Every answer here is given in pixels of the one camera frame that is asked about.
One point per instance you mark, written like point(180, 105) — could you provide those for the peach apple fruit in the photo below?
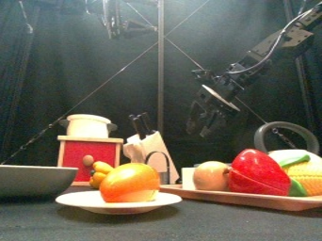
point(210, 176)

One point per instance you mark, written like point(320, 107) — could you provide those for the metal frame pole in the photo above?
point(161, 78)

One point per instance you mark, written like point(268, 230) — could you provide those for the red bell pepper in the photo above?
point(256, 172)

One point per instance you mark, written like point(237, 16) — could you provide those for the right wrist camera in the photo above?
point(204, 75)

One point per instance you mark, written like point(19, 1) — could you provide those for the yellow toy bell pepper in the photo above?
point(101, 171)

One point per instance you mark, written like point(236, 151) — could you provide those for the orange toy carrot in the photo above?
point(130, 183)

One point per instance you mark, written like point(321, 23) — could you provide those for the white knife block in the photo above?
point(157, 142)

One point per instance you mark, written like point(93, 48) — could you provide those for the white oval plate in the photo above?
point(79, 200)

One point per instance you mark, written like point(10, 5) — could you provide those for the white sliced toy block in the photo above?
point(188, 179)

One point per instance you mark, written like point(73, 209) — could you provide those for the toy corn with green husk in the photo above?
point(308, 175)

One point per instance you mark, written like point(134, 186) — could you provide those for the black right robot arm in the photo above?
point(289, 37)

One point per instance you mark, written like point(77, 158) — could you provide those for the pink serving tray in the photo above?
point(252, 199)

